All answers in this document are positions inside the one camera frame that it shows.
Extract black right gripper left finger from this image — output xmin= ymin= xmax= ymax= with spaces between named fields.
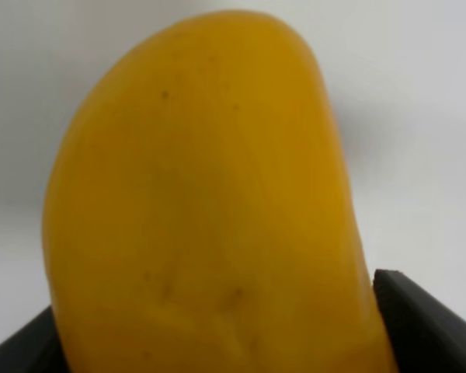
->
xmin=0 ymin=306 xmax=68 ymax=373

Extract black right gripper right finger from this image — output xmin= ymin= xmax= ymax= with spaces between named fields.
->
xmin=373 ymin=270 xmax=466 ymax=373

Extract yellow mango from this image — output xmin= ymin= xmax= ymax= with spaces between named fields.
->
xmin=43 ymin=11 xmax=398 ymax=372

